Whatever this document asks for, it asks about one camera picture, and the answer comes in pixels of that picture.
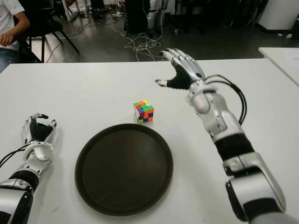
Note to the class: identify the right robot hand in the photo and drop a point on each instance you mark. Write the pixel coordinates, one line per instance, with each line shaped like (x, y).
(184, 72)

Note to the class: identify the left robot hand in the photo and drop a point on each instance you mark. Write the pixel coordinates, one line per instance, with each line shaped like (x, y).
(38, 130)

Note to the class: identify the multicoloured Rubik's cube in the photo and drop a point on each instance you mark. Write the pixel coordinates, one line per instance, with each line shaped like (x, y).
(143, 111)

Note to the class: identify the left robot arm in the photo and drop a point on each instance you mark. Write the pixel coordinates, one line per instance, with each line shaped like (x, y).
(16, 200)

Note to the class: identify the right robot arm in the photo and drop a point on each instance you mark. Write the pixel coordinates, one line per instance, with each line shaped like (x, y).
(233, 140)

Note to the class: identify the dark brown round plate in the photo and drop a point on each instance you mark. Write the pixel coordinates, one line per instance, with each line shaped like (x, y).
(123, 168)

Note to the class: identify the white humanoid robot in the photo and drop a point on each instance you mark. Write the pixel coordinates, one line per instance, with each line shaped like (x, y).
(151, 19)

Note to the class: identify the black cabinet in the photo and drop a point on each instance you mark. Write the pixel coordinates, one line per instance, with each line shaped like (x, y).
(136, 16)

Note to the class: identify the white power strip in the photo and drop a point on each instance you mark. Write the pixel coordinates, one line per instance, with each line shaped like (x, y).
(118, 13)

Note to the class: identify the soccer ball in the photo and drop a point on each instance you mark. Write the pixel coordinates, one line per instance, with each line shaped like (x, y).
(121, 3)

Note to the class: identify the white side table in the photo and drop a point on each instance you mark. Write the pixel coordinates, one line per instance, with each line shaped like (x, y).
(282, 59)

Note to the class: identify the small white floor object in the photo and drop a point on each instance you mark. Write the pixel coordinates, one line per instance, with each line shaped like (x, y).
(289, 36)

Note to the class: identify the black chair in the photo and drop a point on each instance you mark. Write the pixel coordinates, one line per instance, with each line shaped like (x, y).
(45, 18)

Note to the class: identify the person in white shirt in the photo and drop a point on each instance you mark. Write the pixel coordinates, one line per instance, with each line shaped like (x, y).
(8, 21)

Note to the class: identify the white frame desk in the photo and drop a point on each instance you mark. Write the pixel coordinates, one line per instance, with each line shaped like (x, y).
(69, 11)

